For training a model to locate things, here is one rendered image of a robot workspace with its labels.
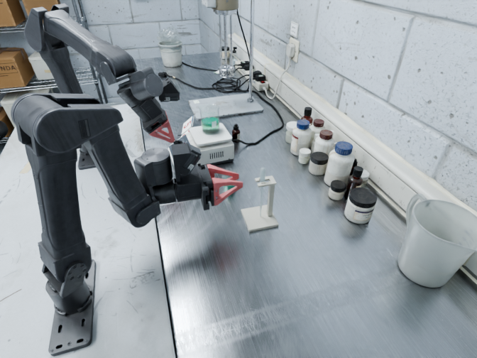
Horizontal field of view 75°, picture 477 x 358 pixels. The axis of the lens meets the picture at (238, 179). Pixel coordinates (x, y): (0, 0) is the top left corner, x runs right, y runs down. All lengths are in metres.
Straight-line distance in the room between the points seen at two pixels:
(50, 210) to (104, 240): 0.30
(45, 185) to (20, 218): 0.47
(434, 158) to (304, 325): 0.51
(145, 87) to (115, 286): 0.46
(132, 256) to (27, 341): 0.24
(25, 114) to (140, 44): 2.89
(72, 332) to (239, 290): 0.33
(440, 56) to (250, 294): 0.67
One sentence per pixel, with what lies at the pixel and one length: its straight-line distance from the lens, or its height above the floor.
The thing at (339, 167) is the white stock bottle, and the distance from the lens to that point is 0.94.
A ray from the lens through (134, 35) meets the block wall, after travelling 3.36.
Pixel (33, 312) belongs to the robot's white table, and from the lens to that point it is 0.79.
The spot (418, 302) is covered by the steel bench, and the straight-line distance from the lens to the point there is 0.78.
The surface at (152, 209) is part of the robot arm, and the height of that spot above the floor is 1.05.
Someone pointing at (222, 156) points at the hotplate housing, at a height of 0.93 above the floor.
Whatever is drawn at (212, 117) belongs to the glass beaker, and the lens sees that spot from 1.01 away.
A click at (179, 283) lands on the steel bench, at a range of 0.72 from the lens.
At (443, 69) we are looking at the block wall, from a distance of 0.88.
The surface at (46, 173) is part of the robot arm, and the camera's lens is 0.54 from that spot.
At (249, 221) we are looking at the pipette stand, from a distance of 0.82.
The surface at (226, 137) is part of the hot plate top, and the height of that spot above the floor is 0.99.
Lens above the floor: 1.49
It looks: 37 degrees down
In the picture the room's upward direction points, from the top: straight up
